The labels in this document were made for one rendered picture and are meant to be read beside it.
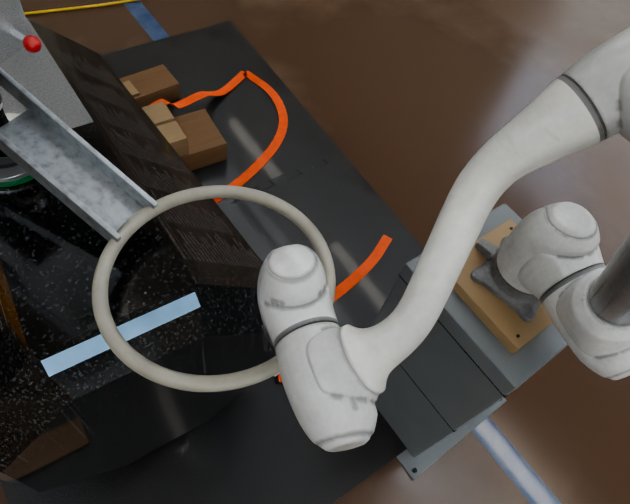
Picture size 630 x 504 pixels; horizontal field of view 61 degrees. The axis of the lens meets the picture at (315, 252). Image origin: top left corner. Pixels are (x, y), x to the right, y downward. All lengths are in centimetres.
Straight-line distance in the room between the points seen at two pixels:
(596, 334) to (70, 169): 113
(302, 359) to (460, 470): 146
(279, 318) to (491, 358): 72
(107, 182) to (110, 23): 216
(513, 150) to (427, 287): 21
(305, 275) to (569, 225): 67
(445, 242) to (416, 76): 259
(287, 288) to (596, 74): 47
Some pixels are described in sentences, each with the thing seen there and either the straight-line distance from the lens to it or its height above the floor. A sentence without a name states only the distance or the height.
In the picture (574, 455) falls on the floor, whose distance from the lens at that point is 234.
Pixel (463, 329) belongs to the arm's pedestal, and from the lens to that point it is 136.
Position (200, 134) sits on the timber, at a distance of 252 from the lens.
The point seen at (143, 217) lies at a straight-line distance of 121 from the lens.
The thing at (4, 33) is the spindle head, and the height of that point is 123.
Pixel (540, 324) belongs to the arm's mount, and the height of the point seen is 83.
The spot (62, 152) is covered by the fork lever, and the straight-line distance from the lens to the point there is 131.
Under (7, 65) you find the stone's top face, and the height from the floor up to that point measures 87.
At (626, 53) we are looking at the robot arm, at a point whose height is 159.
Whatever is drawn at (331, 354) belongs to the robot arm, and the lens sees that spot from 70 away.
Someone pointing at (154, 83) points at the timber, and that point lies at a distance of 280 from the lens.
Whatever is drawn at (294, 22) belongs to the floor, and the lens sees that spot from 344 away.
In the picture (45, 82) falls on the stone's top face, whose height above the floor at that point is 87.
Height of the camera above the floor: 193
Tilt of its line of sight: 57 degrees down
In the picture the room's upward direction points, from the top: 15 degrees clockwise
